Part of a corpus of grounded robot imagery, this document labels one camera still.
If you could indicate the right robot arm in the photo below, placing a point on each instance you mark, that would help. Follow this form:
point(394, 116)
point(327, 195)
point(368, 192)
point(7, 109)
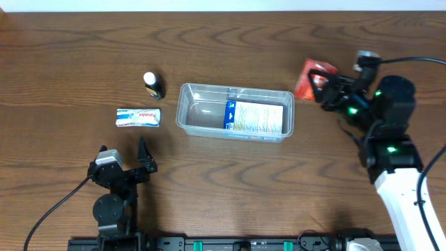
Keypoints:
point(386, 151)

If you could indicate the clear plastic container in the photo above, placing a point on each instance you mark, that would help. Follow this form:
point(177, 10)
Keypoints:
point(201, 109)

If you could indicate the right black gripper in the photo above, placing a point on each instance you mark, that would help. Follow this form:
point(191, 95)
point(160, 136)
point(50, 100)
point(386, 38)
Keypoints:
point(334, 92)

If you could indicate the small dark dropper bottle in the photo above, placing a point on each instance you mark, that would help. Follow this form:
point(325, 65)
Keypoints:
point(153, 85)

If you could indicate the blue children patches box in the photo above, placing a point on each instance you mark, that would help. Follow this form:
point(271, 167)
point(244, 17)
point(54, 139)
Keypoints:
point(253, 118)

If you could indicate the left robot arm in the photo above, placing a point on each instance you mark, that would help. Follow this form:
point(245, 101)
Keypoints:
point(116, 211)

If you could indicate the red Panadol box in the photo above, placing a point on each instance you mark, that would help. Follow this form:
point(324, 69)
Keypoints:
point(303, 89)

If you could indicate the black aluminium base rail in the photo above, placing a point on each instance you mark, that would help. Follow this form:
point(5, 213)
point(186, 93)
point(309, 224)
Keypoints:
point(233, 244)

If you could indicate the white blue Panadol box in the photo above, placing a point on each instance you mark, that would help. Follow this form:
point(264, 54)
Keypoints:
point(138, 117)

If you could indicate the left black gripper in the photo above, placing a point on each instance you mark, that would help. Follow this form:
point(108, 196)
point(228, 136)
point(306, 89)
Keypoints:
point(126, 174)

